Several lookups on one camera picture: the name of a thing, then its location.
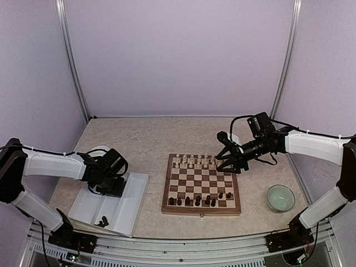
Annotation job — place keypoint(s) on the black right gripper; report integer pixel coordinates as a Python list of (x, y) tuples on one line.
[(237, 154)]

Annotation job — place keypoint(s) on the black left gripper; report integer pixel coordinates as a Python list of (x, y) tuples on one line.
[(118, 191)]

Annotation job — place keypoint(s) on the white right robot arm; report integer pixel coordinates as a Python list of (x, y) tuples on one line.
[(274, 137)]

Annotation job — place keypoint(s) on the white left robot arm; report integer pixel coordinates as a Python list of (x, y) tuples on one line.
[(103, 174)]

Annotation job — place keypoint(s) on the row of white chess pieces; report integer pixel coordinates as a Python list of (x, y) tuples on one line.
[(192, 161)]

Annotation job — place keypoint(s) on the wooden chess board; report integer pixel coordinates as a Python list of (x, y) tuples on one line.
[(193, 182)]

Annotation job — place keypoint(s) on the dark chess pieces lower pile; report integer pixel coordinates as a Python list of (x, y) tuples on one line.
[(103, 222)]

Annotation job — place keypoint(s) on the white plastic divided tray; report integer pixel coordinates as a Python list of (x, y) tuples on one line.
[(120, 212)]

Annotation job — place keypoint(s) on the red white bowl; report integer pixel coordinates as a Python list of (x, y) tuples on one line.
[(98, 151)]

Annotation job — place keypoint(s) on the pale green glass bowl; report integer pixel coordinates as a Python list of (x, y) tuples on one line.
[(280, 198)]

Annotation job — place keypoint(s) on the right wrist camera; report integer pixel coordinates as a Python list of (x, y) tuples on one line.
[(227, 138)]

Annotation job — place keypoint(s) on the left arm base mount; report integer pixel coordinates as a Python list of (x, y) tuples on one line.
[(66, 237)]

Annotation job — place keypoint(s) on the aluminium front rail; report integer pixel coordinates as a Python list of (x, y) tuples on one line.
[(114, 250)]

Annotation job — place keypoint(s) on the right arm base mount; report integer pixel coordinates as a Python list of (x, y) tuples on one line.
[(297, 235)]

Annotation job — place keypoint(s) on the right aluminium corner post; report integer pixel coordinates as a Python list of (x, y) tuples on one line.
[(293, 31)]

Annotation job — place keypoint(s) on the aluminium corner post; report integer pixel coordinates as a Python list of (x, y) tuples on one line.
[(293, 31), (61, 12)]

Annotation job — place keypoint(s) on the left aluminium corner post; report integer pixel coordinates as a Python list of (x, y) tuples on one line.
[(61, 12)]

